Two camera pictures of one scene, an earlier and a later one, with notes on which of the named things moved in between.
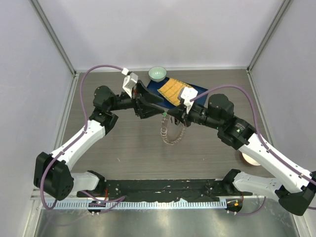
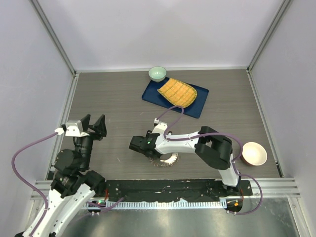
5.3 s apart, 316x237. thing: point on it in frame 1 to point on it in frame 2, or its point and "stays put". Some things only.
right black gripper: (178, 112) to (148, 134)
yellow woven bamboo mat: (171, 90) stays put
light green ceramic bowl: (157, 73) stays put
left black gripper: (143, 107) to (99, 126)
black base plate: (113, 190) stays put
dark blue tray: (153, 87) stays put
